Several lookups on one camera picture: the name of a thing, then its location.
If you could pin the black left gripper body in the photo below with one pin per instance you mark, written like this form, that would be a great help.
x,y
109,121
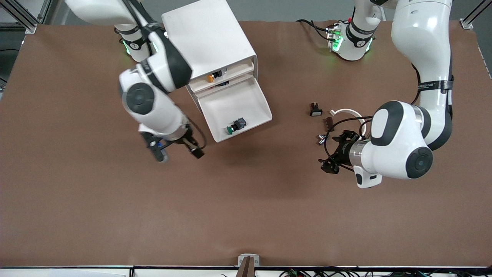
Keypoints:
x,y
341,151

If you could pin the green push button switch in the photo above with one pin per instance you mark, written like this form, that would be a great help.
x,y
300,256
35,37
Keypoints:
x,y
230,130

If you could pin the white plastic drawer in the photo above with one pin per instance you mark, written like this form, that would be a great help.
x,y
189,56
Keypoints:
x,y
230,75
238,104

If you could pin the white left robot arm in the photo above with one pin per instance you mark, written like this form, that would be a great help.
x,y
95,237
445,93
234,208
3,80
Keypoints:
x,y
423,38

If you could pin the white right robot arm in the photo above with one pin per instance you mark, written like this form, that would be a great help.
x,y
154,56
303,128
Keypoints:
x,y
142,100

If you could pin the white drawer cabinet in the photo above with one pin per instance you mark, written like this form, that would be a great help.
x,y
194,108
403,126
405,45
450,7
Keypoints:
x,y
207,38

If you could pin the small brown ribbed block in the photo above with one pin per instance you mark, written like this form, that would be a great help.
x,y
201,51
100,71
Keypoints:
x,y
329,124

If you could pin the small metal fitting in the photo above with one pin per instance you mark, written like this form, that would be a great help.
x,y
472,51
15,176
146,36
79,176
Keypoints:
x,y
322,139

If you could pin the brown table cover sheet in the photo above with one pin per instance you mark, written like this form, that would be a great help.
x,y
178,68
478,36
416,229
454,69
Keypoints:
x,y
246,211

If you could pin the white curved plastic bracket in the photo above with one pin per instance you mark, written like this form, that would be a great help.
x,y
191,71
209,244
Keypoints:
x,y
346,111

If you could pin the black switch with white face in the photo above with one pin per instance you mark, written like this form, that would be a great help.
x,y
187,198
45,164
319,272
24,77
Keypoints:
x,y
315,111

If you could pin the orange push button switch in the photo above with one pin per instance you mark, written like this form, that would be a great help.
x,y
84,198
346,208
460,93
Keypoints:
x,y
210,78

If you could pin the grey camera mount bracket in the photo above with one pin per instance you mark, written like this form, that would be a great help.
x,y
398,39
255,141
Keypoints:
x,y
248,265

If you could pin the aluminium profile frame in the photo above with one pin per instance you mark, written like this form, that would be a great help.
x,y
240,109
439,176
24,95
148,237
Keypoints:
x,y
32,25
467,24

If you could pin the white table edge rail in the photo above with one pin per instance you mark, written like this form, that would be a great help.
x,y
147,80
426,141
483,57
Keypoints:
x,y
77,272

